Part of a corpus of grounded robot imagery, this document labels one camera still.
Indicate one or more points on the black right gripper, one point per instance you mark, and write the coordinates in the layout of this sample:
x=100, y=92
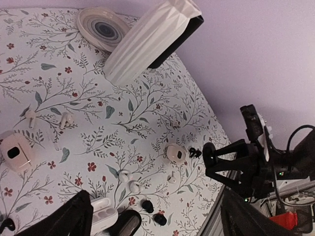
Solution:
x=258, y=167

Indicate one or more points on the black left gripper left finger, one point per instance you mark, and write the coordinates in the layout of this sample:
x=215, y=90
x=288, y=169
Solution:
x=74, y=218

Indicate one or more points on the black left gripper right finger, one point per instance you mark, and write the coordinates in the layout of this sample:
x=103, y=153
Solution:
x=241, y=219

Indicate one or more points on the black stem earbud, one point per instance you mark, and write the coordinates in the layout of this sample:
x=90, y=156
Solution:
x=194, y=153

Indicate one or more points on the red bottle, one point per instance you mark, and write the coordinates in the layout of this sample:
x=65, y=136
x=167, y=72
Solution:
x=288, y=220

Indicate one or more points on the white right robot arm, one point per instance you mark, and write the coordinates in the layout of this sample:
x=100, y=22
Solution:
x=227, y=164

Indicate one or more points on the white open earbud case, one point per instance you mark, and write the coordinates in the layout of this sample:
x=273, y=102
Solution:
x=104, y=215

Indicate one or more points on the striped ceramic plate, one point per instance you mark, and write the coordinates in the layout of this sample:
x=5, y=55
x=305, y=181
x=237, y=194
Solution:
x=101, y=27

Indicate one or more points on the white ribbed vase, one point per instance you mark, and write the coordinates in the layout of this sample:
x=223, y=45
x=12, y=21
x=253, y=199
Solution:
x=154, y=32

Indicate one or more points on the white closed earbud case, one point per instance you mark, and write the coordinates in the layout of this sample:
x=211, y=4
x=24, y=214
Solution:
x=176, y=153

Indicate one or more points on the black oval earbud case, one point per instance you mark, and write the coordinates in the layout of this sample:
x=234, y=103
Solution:
x=128, y=223

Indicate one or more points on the white earbud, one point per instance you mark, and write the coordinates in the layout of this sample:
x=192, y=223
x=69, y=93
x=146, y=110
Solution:
x=171, y=178
x=136, y=187
x=67, y=118
x=31, y=116
x=125, y=176

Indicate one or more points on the black tapered vase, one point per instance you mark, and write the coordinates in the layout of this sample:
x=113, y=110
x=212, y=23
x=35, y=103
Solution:
x=192, y=26

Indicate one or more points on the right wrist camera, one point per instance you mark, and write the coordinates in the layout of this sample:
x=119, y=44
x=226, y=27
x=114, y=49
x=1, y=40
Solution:
x=254, y=127

